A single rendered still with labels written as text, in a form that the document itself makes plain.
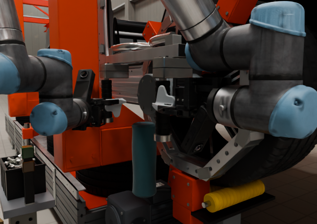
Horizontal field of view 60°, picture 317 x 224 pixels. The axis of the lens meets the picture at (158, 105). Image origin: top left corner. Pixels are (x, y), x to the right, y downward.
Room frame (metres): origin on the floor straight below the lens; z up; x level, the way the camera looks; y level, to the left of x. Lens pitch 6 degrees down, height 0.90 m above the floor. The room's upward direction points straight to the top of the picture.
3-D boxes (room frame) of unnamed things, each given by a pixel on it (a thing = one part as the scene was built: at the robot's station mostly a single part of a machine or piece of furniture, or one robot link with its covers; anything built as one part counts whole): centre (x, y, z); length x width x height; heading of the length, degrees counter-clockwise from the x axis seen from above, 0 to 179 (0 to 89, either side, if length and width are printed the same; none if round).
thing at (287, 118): (0.42, -0.18, 0.85); 0.11 x 0.08 x 0.09; 34
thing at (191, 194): (0.96, -0.14, 0.48); 0.16 x 0.12 x 0.17; 124
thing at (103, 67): (0.96, 0.15, 0.93); 0.09 x 0.05 x 0.05; 124
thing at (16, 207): (1.12, 0.58, 0.44); 0.43 x 0.17 x 0.03; 34
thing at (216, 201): (0.89, -0.26, 0.51); 0.29 x 0.06 x 0.06; 124
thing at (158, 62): (0.68, -0.04, 0.93); 0.09 x 0.05 x 0.05; 124
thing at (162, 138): (0.67, -0.01, 0.83); 0.04 x 0.04 x 0.16
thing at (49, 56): (0.63, 0.24, 0.91); 0.11 x 0.08 x 0.11; 161
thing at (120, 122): (1.37, 0.08, 0.69); 0.52 x 0.17 x 0.35; 124
